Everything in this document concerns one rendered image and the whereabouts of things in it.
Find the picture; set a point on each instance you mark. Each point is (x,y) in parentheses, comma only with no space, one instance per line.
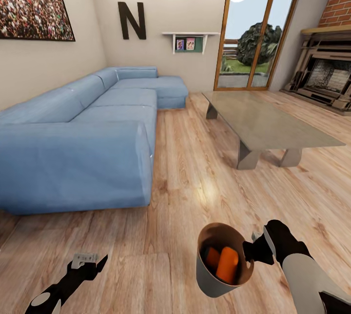
(180,44)
(190,42)
(35,20)

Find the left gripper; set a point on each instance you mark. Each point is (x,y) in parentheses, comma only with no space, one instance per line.
(87,272)

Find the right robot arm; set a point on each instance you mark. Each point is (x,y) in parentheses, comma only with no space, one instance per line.
(313,291)

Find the trash can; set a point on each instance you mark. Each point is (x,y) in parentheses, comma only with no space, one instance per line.
(219,235)

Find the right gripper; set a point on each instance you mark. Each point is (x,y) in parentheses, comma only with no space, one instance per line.
(254,251)

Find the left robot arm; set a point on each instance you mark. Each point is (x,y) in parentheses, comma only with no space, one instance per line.
(83,267)

